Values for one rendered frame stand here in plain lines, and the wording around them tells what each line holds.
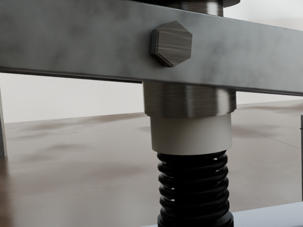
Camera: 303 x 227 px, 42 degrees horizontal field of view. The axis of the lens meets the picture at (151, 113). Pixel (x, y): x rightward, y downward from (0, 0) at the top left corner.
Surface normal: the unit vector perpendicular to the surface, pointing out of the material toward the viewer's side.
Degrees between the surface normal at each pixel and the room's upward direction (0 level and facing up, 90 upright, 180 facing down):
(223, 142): 90
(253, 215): 0
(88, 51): 90
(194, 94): 90
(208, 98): 90
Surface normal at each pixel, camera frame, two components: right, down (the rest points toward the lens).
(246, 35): 0.44, 0.08
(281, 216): -0.06, -0.99
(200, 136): 0.16, 0.11
